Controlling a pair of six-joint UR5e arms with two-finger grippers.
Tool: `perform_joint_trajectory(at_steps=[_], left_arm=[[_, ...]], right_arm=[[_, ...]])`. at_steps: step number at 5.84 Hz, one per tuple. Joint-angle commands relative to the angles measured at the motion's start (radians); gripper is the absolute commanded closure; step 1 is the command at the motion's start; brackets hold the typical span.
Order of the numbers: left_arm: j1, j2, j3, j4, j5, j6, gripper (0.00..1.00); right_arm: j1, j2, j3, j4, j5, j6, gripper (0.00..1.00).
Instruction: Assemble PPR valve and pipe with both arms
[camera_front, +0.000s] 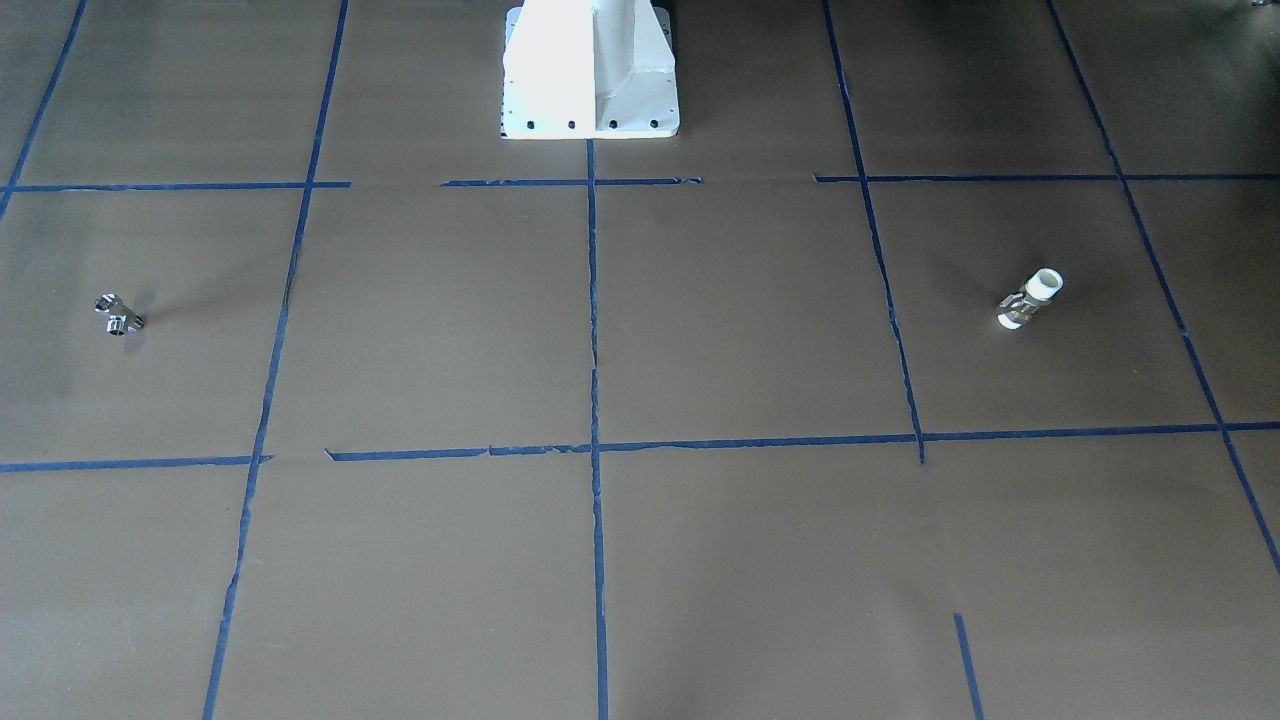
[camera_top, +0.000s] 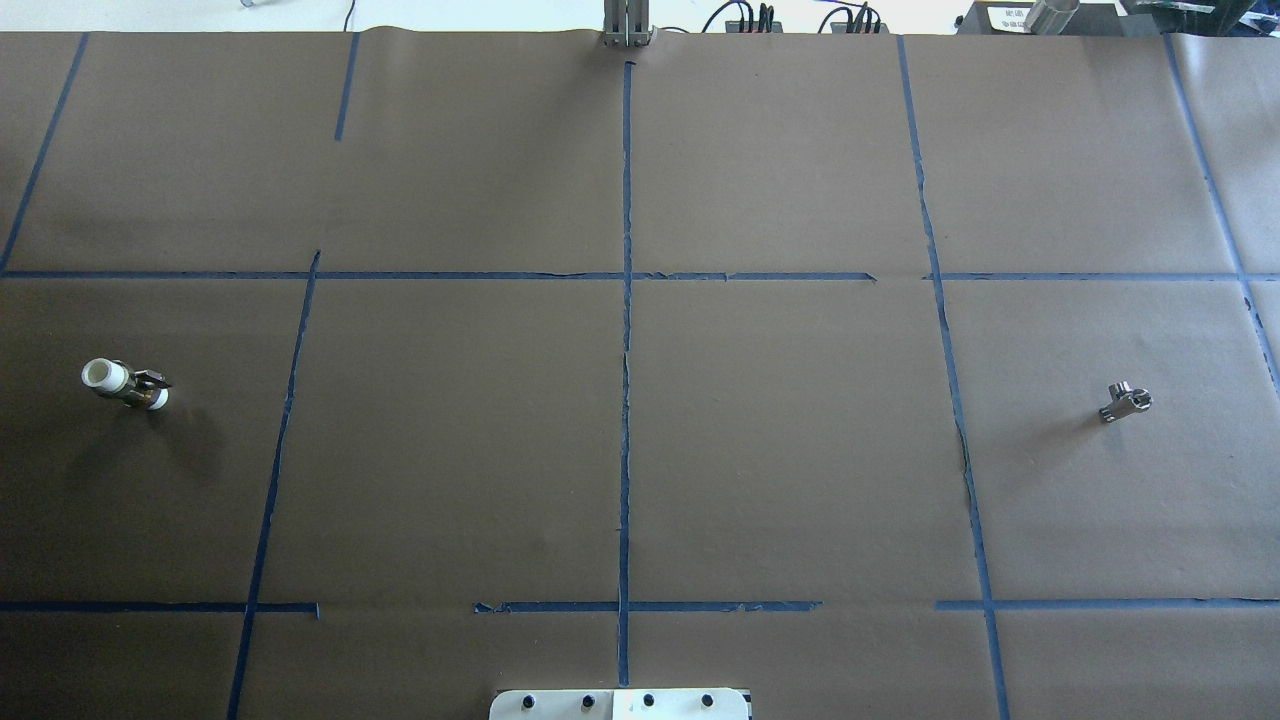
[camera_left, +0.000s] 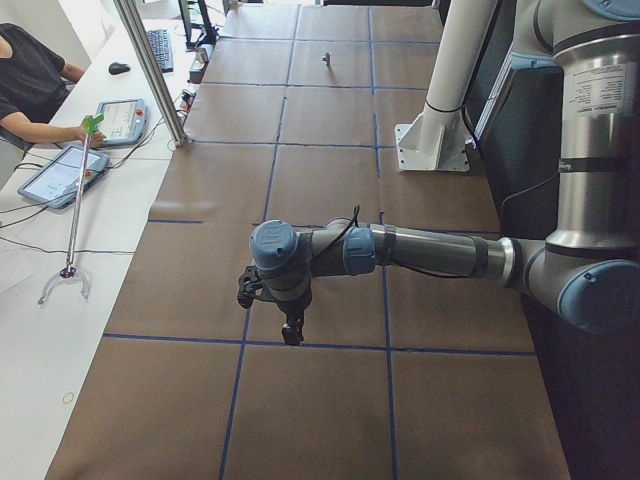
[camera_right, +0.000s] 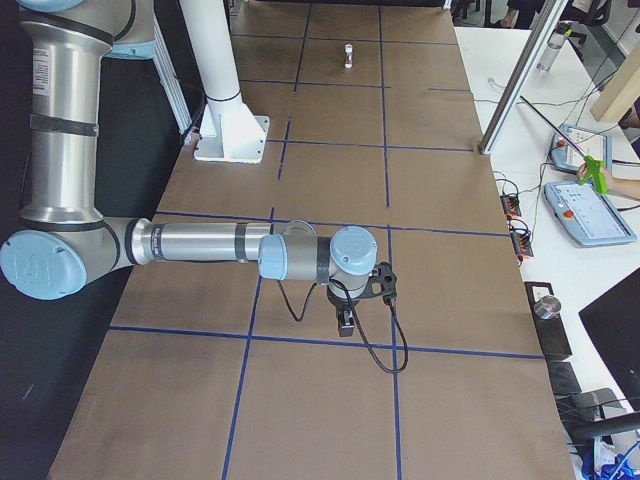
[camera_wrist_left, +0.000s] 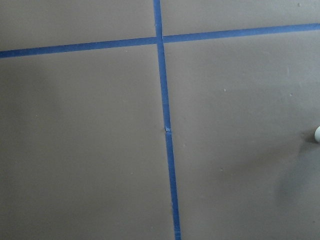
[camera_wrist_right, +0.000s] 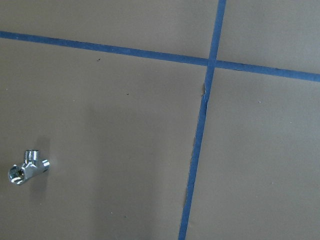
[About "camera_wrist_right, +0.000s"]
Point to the chrome tee pipe fitting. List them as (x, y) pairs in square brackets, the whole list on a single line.
[(33, 165)]

